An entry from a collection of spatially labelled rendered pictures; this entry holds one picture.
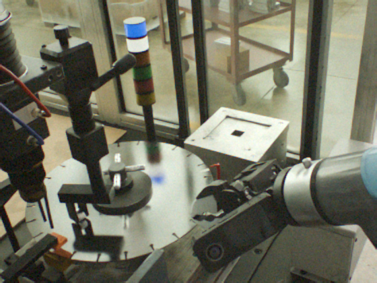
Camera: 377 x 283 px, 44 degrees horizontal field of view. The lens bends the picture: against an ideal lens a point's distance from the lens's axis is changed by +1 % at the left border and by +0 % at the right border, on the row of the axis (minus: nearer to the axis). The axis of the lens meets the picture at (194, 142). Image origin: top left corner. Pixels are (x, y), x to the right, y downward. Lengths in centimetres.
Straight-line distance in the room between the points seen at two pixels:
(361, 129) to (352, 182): 61
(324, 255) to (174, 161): 32
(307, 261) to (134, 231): 34
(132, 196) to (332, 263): 38
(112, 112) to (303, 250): 78
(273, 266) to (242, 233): 41
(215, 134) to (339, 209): 61
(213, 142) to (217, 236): 50
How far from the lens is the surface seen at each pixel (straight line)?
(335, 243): 86
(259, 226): 56
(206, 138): 105
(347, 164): 49
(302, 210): 52
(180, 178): 84
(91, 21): 134
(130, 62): 65
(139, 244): 73
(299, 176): 52
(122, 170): 80
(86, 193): 74
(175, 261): 84
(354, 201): 48
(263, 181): 61
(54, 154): 137
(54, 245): 74
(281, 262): 97
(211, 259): 56
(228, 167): 101
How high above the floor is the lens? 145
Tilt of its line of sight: 32 degrees down
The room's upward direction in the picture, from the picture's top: 5 degrees counter-clockwise
